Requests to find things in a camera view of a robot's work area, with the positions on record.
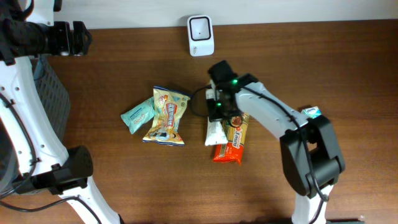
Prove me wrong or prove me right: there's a left black cable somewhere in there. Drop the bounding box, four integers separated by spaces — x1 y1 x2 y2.
0 93 103 224

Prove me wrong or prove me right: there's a yellow snack bag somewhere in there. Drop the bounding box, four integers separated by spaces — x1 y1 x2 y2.
142 86 191 146

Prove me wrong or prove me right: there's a teal wipes pack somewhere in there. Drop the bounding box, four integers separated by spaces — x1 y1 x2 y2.
121 97 155 134

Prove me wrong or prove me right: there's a small teal tissue pack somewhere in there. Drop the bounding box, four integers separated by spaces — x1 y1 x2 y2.
301 106 322 119

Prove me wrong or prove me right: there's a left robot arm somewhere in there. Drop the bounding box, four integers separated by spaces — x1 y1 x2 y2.
1 1 122 223

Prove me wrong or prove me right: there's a white barcode scanner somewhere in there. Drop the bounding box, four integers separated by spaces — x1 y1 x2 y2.
187 15 215 57

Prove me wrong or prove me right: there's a black cable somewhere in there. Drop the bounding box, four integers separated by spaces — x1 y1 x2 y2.
190 84 330 224
0 93 103 224

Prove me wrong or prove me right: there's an orange spaghetti pack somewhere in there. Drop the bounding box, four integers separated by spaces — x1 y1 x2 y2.
213 113 250 165

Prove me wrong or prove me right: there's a right black cable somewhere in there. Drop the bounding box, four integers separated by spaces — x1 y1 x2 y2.
190 84 330 224

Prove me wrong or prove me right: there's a white tube with tan cap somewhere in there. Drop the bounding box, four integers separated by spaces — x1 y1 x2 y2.
205 80 228 146

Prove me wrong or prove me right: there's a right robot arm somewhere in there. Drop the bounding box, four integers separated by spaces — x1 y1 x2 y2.
209 73 345 223

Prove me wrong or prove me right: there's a grey plastic basket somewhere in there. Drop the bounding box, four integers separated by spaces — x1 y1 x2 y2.
30 56 71 142

